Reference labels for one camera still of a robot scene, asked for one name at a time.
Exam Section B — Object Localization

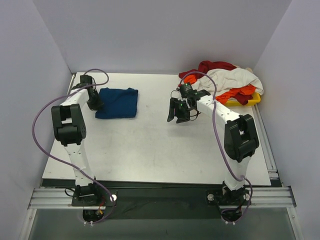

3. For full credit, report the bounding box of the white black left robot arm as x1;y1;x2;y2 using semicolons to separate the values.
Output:
51;87;103;206

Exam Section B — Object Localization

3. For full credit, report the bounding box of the yellow plastic bin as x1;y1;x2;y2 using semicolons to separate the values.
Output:
225;92;261;107

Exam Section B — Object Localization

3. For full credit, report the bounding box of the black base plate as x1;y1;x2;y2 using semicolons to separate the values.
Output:
71;181;253;221

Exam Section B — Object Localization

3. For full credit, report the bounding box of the blue Mickey Mouse t-shirt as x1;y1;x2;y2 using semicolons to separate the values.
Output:
95;88;139;120

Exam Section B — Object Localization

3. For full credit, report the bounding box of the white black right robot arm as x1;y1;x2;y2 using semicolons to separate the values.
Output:
167;91;260;204

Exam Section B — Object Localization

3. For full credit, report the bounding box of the white t-shirt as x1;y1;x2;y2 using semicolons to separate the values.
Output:
192;68;264;96

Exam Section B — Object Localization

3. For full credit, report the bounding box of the aluminium mounting rail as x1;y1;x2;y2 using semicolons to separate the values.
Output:
28;187;296;210

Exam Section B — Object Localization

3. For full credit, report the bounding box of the dark red t-shirt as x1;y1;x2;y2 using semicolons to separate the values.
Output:
178;60;249;96

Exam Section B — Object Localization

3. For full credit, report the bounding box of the orange t-shirt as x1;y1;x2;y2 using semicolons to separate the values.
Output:
183;74;261;107

